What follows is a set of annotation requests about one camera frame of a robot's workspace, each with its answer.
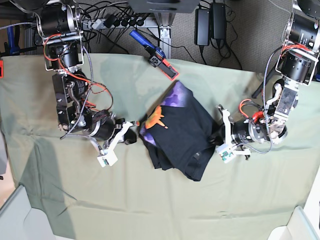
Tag blue orange bar clamp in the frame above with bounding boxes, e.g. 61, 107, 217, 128
129, 30, 179, 81

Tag blue clamp at left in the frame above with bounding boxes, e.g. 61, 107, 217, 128
0, 25, 38, 57

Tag white grey cable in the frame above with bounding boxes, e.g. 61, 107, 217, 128
268, 0, 295, 16

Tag black power adapter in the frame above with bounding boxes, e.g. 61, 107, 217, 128
194, 8, 210, 46
210, 2, 227, 40

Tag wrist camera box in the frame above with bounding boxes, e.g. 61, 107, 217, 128
97, 151, 118, 168
215, 143, 236, 164

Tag right black power adapter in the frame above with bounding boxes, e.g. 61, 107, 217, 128
210, 2, 227, 40

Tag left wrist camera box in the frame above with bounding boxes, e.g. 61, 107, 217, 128
215, 143, 236, 164

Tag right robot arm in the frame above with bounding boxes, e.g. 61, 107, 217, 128
12, 0, 139, 155

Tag blue clamp at right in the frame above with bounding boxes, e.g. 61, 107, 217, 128
312, 65, 320, 82

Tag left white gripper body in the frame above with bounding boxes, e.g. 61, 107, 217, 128
217, 104, 251, 160

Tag orange clamp pad left edge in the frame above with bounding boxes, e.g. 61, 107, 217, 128
0, 59, 4, 79

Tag black T-shirt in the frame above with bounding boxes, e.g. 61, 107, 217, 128
139, 80, 219, 182

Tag white bin at right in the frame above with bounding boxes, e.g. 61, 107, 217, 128
267, 206, 320, 240

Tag white bin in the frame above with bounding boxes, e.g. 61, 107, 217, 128
0, 185, 56, 240
267, 206, 320, 240

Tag light green table cloth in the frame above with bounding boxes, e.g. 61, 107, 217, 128
0, 55, 320, 240

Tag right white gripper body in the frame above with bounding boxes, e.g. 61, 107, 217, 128
96, 118, 135, 155

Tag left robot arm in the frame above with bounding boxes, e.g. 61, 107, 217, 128
210, 0, 320, 163

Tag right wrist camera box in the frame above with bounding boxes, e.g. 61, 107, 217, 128
97, 151, 118, 168

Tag white bin at left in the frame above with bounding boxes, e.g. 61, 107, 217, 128
0, 185, 56, 240

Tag white power strip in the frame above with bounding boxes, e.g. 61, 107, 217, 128
81, 14, 148, 31

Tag left black power adapter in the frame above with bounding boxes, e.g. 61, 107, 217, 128
194, 8, 210, 46

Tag aluminium frame post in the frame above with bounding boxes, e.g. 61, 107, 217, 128
153, 12, 176, 59

